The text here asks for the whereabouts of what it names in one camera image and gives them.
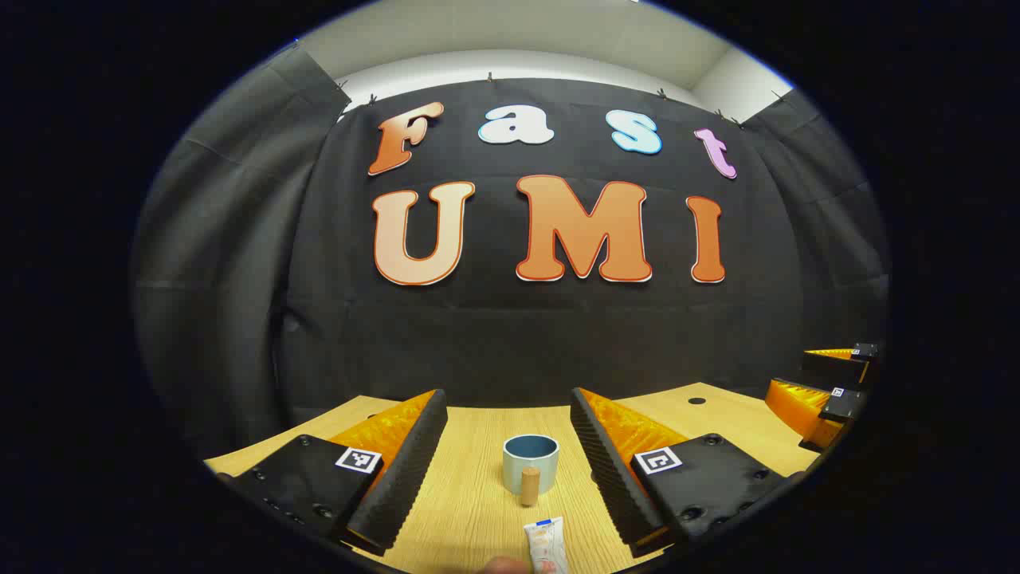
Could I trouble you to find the black backdrop cloth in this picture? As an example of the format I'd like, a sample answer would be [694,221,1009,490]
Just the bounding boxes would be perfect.
[131,44,892,463]

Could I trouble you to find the wooden desktop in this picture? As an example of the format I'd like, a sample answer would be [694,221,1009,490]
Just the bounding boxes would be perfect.
[203,383,822,574]

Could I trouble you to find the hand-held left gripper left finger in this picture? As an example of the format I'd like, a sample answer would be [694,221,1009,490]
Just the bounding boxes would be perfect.
[214,389,449,557]

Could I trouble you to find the blue-grey cup with wooden handle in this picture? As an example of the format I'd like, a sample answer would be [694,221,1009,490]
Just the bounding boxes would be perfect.
[502,434,560,507]

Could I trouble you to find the white toothpaste tube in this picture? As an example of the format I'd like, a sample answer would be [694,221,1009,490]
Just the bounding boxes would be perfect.
[523,517,570,574]

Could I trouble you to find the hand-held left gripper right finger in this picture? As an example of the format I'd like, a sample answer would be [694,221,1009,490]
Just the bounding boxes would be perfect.
[570,387,798,559]

